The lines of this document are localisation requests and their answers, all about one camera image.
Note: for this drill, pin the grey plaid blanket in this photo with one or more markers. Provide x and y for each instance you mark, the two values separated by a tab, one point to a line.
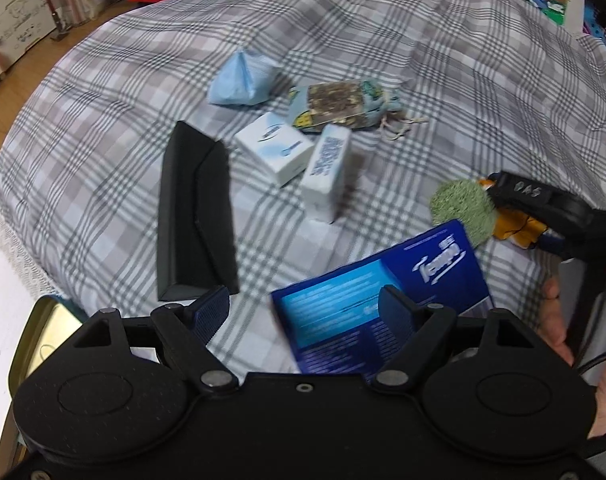
133	85

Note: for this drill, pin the gold metal tin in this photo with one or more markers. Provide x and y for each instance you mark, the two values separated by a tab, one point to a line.
48	330

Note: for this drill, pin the green fuzzy round pad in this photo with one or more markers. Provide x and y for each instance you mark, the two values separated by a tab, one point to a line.
460	207

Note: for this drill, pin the person's right hand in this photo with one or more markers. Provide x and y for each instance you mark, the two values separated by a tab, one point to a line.
553	320

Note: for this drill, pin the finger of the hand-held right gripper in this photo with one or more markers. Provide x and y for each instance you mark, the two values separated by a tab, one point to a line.
552	246

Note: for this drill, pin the black triangular glasses case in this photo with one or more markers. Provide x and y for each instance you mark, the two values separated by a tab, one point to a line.
193	220

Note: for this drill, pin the white cartoon drawer cabinet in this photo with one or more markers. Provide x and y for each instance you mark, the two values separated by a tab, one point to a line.
13	20

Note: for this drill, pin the white tissue pack blue swoosh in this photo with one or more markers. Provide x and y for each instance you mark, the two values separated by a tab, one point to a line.
278	152

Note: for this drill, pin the blue tissue packet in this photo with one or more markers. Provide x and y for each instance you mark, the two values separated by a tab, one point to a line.
333	300

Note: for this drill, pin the light blue cloth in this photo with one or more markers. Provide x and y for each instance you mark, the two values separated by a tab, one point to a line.
238	82

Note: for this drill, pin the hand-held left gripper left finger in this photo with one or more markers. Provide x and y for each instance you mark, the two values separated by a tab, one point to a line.
210	311

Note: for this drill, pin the white tissue pack text print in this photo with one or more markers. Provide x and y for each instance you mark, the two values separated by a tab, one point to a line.
325	175

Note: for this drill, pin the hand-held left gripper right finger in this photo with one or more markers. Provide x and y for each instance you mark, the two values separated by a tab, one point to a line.
395	311

